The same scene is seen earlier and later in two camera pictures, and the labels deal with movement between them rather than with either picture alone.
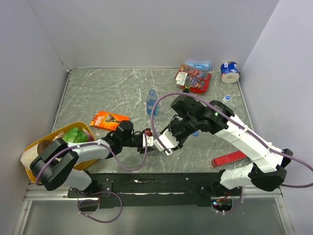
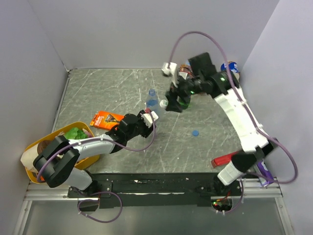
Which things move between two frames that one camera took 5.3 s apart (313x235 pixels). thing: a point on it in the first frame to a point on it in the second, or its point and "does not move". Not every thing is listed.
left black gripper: [141, 149] to [147, 129]
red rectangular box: [228, 158] does not move
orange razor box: [106, 120] does not move
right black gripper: [171, 124] to [173, 105]
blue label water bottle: [151, 100] does not move
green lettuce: [75, 135] does not move
